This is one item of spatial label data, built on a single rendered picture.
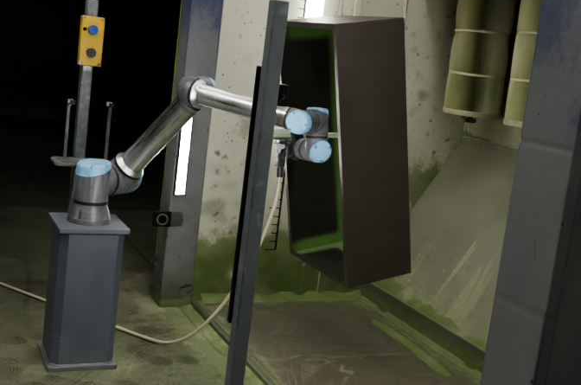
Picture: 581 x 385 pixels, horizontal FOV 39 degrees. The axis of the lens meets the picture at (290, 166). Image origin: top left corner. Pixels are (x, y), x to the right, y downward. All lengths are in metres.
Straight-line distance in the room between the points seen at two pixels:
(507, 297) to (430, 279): 2.69
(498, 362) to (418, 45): 3.22
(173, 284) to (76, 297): 1.07
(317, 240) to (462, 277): 0.82
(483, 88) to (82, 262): 2.44
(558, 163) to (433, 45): 3.26
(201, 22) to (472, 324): 2.13
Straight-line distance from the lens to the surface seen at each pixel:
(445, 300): 4.54
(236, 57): 4.52
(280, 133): 3.53
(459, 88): 4.77
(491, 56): 4.77
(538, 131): 1.97
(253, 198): 2.53
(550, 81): 1.96
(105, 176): 3.65
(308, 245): 4.31
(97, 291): 3.70
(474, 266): 4.55
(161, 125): 3.61
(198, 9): 4.44
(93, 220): 3.65
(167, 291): 4.65
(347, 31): 3.54
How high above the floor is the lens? 1.49
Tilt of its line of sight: 8 degrees down
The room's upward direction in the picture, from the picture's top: 7 degrees clockwise
